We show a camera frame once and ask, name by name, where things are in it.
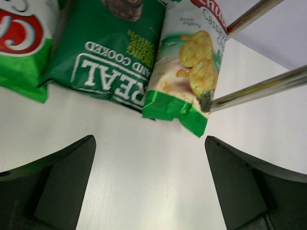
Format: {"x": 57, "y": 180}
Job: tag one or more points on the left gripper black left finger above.
{"x": 47, "y": 194}

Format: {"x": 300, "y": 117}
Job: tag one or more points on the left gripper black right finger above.
{"x": 254, "y": 194}

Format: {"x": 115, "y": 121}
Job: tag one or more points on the green Real chips bag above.
{"x": 108, "y": 49}

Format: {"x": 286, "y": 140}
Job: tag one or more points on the green Chuba cassava bag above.
{"x": 187, "y": 66}
{"x": 27, "y": 28}

